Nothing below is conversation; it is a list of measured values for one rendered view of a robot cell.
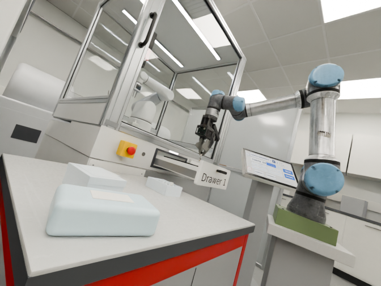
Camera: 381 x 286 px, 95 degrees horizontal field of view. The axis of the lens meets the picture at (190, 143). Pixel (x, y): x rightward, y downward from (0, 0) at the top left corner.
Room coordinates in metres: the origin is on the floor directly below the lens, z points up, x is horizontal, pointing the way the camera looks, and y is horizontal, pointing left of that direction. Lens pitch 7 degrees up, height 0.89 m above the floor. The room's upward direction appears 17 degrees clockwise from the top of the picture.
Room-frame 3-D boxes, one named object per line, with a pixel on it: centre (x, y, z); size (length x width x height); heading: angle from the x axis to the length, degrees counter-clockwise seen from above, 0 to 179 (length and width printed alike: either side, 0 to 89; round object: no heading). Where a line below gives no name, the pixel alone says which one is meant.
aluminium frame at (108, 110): (1.45, 0.41, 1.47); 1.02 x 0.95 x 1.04; 139
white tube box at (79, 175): (0.43, 0.19, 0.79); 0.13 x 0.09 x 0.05; 52
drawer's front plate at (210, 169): (0.89, -0.17, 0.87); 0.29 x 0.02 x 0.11; 139
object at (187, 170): (1.03, -0.01, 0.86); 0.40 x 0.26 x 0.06; 49
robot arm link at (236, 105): (0.90, -0.16, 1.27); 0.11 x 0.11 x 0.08; 62
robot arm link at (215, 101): (0.93, -0.07, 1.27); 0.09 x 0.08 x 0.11; 62
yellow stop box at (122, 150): (0.84, 0.28, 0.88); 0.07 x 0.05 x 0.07; 139
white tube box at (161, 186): (0.72, 0.05, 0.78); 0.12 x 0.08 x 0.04; 47
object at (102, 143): (1.45, 0.41, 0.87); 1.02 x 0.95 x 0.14; 139
